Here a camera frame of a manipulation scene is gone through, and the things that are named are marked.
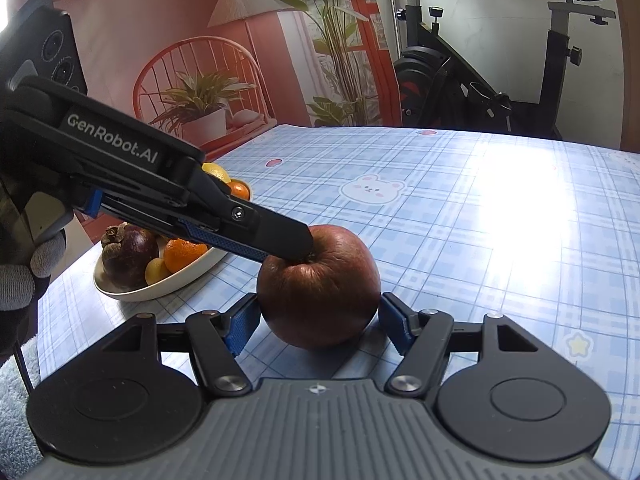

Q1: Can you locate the thin black cable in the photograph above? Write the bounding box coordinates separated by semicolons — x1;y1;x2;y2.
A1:
14;344;37;397

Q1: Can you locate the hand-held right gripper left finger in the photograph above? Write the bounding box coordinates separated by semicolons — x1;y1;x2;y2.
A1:
102;292;261;395

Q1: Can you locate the blue plaid tablecloth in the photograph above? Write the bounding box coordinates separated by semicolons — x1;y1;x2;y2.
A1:
37;125;640;480

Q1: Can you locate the brown wooden board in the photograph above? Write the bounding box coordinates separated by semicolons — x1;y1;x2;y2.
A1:
609;0;640;154

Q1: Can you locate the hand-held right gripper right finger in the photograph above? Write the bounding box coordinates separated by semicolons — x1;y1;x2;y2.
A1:
378;292;541;396

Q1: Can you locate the red apple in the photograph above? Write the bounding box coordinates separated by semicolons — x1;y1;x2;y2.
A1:
256;225;382;351

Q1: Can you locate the black exercise bike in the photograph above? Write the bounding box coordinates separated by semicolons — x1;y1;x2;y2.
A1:
366;0;617;142

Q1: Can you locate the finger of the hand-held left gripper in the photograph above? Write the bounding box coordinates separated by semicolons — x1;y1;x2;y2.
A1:
185;162;314;263
101;194;269;264

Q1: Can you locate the person's left hand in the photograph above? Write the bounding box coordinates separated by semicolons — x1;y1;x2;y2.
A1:
0;228;68;367

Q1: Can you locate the dark purple mangosteen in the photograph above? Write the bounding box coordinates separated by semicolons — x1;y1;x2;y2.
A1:
101;224;160;291

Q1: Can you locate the cream round plate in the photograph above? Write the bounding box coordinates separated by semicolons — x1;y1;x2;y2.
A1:
93;177;254;303

